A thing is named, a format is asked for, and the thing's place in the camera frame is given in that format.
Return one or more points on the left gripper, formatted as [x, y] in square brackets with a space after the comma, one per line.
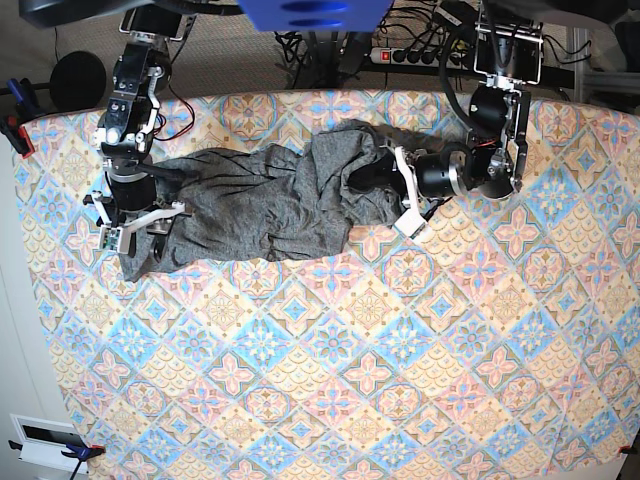
[423, 181]

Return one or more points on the red black clamp left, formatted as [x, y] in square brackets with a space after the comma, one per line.
[26, 108]

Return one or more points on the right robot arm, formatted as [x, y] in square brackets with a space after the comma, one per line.
[126, 132]

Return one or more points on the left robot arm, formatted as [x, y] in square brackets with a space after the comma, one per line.
[507, 51]

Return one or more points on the clamp bottom right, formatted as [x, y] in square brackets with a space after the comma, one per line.
[628, 450]

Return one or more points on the patterned tablecloth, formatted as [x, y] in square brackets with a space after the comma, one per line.
[502, 344]

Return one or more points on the black round stool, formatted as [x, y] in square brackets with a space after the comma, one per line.
[77, 82]

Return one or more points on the blue clamp bottom left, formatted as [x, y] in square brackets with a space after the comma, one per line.
[80, 452]

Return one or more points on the white power strip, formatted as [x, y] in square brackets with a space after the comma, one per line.
[420, 59]

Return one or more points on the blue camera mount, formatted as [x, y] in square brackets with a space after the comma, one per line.
[315, 15]

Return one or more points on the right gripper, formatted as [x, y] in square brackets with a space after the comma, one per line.
[133, 205]

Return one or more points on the grey t-shirt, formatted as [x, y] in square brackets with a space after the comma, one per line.
[275, 204]

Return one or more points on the white wall outlet box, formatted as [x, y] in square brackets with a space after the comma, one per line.
[41, 442]

